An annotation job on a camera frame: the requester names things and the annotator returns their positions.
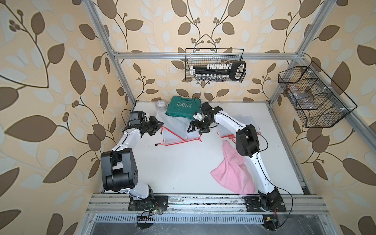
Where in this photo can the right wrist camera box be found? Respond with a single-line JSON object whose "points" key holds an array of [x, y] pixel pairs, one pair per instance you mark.
{"points": [[205, 108]]}

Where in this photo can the stack of clear document bags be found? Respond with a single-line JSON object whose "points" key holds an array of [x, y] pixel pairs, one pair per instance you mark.
{"points": [[175, 130]]}

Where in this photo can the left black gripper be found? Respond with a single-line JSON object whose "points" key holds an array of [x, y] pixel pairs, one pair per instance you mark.
{"points": [[154, 124]]}

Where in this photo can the plastic bag in right basket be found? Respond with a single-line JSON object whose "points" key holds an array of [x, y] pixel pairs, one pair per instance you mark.
{"points": [[304, 100]]}

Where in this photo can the aluminium front rail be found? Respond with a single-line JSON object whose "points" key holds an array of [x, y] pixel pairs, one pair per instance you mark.
{"points": [[210, 204]]}

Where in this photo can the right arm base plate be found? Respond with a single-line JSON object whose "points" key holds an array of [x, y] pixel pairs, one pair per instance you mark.
{"points": [[263, 204]]}

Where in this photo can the black wire basket back wall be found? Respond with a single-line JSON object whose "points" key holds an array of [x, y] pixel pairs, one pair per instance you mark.
{"points": [[204, 56]]}

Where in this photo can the clear tape roll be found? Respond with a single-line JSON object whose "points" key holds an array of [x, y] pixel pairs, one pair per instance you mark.
{"points": [[161, 104]]}

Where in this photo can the black wire basket wall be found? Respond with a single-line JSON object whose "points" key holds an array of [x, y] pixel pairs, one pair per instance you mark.
{"points": [[319, 101], [204, 56]]}

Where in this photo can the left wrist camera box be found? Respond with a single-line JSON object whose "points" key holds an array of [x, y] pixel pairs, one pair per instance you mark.
{"points": [[137, 118]]}

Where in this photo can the black wire basket right wall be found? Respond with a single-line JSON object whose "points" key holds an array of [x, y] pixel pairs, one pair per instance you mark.
{"points": [[319, 101]]}

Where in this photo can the black white tool in basket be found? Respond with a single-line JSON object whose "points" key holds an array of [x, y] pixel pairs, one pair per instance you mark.
{"points": [[231, 72]]}

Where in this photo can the pink wiping cloth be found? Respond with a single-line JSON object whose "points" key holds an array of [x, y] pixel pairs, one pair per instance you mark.
{"points": [[232, 173]]}

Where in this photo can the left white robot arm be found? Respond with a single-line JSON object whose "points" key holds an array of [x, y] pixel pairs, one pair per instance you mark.
{"points": [[118, 166]]}

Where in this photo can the green plastic tool case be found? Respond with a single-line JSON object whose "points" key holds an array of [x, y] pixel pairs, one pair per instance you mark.
{"points": [[183, 107]]}

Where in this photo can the wiped clear document bag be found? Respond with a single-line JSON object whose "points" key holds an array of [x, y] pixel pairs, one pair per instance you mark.
{"points": [[228, 125]]}

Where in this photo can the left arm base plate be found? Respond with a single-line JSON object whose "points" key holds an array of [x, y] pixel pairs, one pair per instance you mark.
{"points": [[148, 202]]}

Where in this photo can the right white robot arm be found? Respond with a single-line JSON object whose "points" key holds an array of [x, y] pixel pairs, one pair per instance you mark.
{"points": [[247, 145]]}

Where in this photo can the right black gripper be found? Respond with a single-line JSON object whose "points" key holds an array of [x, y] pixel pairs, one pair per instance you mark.
{"points": [[206, 129]]}

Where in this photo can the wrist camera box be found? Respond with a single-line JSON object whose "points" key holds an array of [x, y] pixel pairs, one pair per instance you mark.
{"points": [[205, 108], [137, 118]]}

